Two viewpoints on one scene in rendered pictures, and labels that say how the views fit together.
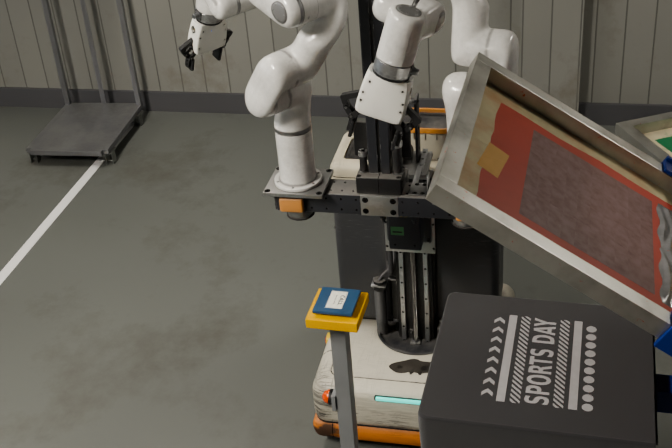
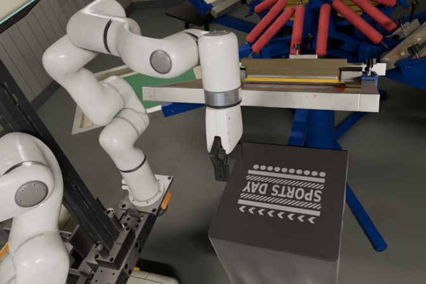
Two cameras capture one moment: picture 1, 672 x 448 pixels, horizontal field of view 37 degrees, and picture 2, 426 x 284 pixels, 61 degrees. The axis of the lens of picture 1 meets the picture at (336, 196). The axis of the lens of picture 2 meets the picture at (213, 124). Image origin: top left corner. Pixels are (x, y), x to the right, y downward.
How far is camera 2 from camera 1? 1.80 m
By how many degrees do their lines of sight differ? 62
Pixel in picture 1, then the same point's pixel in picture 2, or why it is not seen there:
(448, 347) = (267, 239)
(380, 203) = (132, 255)
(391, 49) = (237, 71)
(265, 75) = (47, 272)
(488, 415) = (333, 220)
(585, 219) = not seen: hidden behind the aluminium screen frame
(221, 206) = not seen: outside the picture
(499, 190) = not seen: hidden behind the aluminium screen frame
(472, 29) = (101, 89)
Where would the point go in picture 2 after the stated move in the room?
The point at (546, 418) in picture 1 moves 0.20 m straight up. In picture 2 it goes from (333, 192) to (333, 154)
